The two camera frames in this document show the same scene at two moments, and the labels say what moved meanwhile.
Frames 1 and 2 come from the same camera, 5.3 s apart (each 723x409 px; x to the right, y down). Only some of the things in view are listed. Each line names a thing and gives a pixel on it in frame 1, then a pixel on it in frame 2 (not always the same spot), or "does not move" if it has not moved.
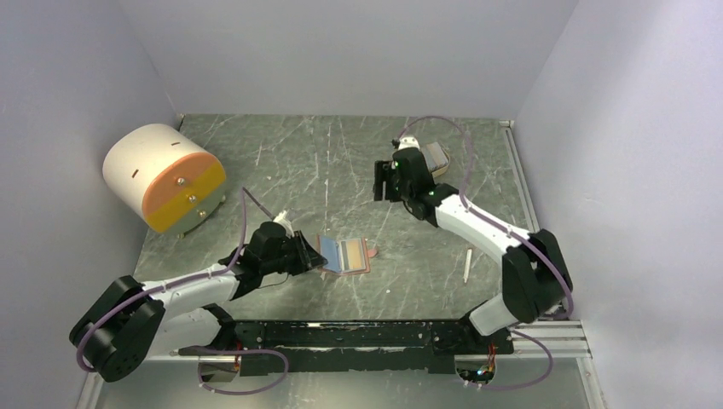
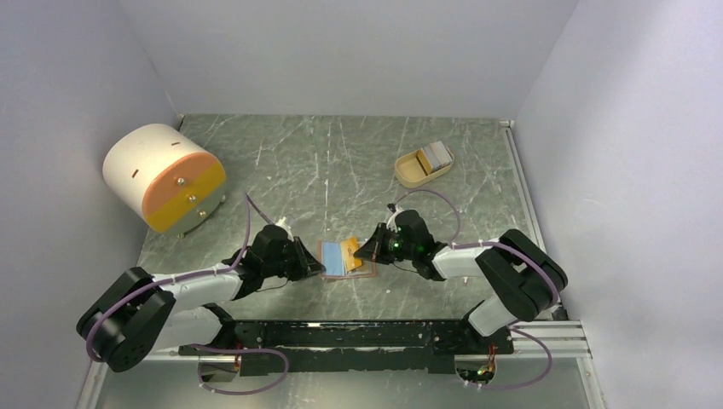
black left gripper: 307,256 does not move
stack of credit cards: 435,156 does not move
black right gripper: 383,173 to 373,249
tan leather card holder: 345,256 does not move
